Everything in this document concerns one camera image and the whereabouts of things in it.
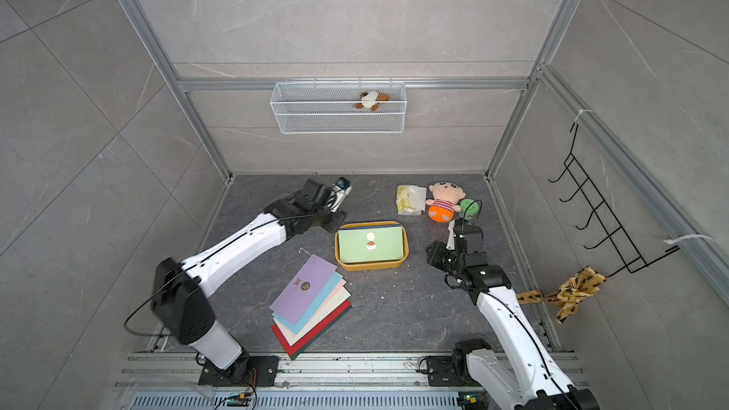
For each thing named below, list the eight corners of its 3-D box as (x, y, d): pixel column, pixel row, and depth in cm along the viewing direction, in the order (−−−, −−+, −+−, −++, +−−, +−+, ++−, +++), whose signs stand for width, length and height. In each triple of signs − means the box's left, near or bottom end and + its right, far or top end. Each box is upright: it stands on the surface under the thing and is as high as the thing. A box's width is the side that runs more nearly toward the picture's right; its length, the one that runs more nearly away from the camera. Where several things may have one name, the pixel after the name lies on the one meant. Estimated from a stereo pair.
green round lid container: (457, 221, 108) (462, 211, 103) (455, 208, 112) (458, 198, 107) (475, 221, 108) (480, 211, 103) (472, 208, 112) (476, 198, 107)
